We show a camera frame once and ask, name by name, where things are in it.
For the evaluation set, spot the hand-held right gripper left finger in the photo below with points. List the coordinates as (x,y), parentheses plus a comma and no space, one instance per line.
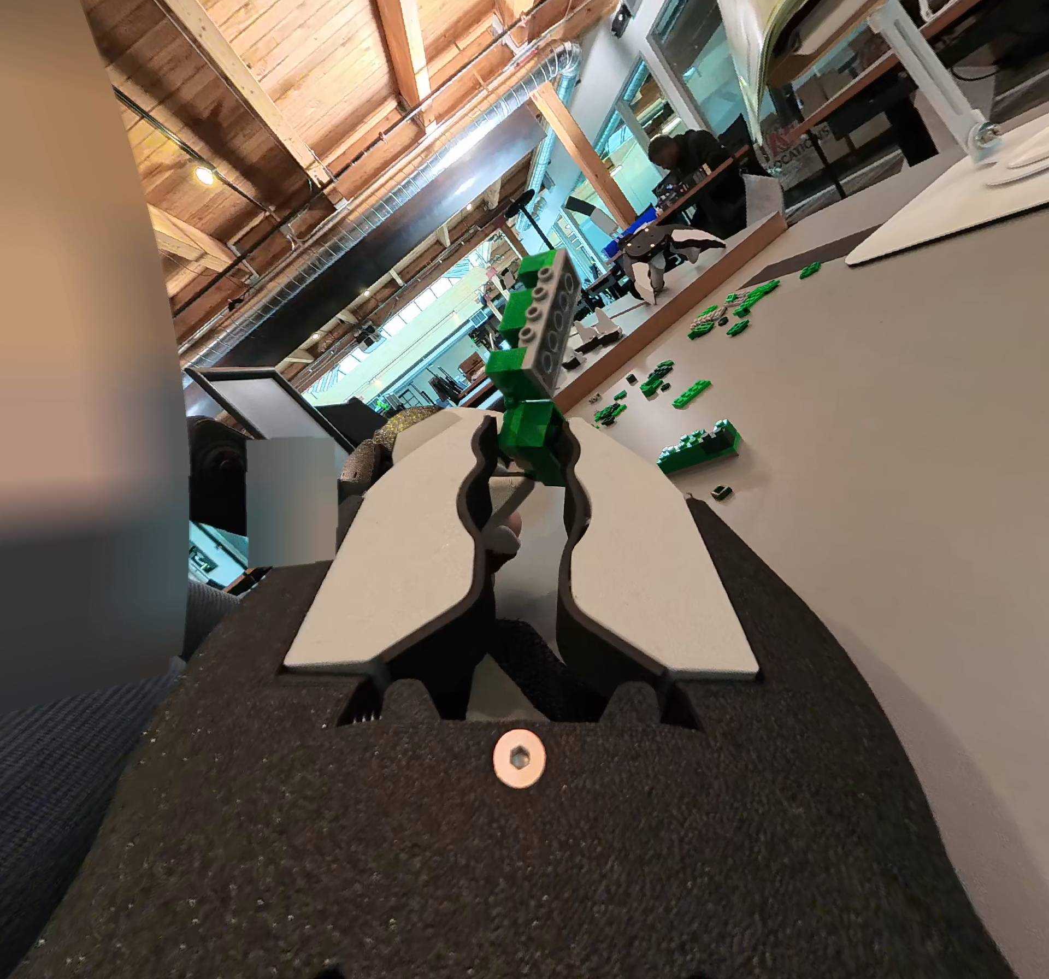
(393,577)

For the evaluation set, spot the green stepped brick wall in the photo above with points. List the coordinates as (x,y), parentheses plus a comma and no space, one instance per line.
(696,450)

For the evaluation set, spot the white board dark frame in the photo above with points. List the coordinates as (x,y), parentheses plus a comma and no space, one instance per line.
(262,405)

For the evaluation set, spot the scattered small green bricks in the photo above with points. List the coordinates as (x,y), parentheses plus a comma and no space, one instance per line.
(692,395)

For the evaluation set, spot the black grey spare gripper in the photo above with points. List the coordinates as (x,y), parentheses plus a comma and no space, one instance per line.
(647,246)

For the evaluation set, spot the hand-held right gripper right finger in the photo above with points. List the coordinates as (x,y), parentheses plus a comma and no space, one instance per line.
(656,577)

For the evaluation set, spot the grey desk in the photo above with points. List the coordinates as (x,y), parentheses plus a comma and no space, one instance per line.
(901,463)

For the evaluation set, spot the green grey brick frame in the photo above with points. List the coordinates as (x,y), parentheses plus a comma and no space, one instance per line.
(524,430)

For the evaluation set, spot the white monitor base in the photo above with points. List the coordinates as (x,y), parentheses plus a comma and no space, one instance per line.
(942,209)

